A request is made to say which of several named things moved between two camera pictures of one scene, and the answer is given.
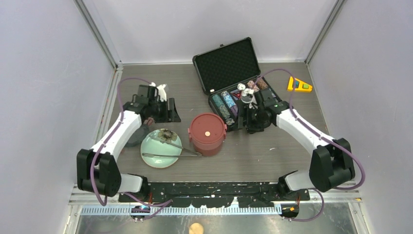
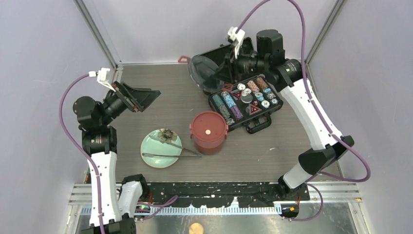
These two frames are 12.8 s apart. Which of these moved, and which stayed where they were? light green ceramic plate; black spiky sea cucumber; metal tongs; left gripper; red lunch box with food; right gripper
Moved: right gripper; left gripper
Stayed: red lunch box with food; black spiky sea cucumber; light green ceramic plate; metal tongs
